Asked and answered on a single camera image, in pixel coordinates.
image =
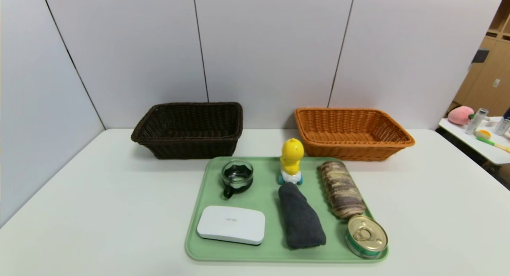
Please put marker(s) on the white rectangular box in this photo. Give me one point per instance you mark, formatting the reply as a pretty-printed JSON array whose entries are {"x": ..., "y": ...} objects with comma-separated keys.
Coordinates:
[{"x": 231, "y": 224}]

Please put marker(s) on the brown striped bread roll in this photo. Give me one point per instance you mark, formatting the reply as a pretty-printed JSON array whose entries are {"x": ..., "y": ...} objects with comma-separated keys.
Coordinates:
[{"x": 342, "y": 190}]

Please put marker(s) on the light wooden cabinet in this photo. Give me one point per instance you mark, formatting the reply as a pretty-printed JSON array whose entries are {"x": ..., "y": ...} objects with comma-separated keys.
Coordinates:
[{"x": 492, "y": 77}]

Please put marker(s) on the clear plastic bottle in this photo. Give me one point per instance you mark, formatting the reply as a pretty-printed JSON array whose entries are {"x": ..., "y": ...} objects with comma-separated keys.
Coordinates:
[
  {"x": 476, "y": 121},
  {"x": 503, "y": 126}
]

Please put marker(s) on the white side table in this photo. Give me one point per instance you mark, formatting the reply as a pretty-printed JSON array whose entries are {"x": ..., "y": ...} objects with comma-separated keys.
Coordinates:
[{"x": 488, "y": 150}]

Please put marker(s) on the glass cup with black holder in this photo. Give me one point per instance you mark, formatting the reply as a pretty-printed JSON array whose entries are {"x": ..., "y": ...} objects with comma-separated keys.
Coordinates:
[{"x": 237, "y": 176}]

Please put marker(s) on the pink peach plush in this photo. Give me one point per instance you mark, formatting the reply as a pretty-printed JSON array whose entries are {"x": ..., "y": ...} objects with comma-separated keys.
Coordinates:
[{"x": 460, "y": 115}]

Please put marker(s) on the dark grey rolled towel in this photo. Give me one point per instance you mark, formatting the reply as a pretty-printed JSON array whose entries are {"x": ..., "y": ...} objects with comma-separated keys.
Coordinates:
[{"x": 299, "y": 218}]

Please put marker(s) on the green labelled cat food can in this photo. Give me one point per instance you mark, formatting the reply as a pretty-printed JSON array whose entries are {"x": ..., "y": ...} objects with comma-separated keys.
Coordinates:
[{"x": 365, "y": 237}]

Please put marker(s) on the yellow and green toothbrush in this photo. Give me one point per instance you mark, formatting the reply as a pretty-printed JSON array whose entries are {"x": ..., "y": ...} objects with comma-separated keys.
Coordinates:
[{"x": 489, "y": 141}]

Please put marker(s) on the yellow duck toy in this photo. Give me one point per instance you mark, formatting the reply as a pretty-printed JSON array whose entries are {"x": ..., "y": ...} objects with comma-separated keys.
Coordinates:
[{"x": 291, "y": 154}]

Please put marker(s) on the light green plastic tray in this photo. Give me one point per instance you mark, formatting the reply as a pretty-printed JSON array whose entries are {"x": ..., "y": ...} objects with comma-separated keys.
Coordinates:
[{"x": 267, "y": 204}]

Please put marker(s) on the dark brown wicker basket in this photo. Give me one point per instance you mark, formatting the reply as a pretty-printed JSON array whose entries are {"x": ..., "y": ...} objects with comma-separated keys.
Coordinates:
[{"x": 187, "y": 148}]

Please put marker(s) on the orange wicker basket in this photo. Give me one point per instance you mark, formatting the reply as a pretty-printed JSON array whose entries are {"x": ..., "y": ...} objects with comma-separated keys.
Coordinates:
[{"x": 350, "y": 150}]

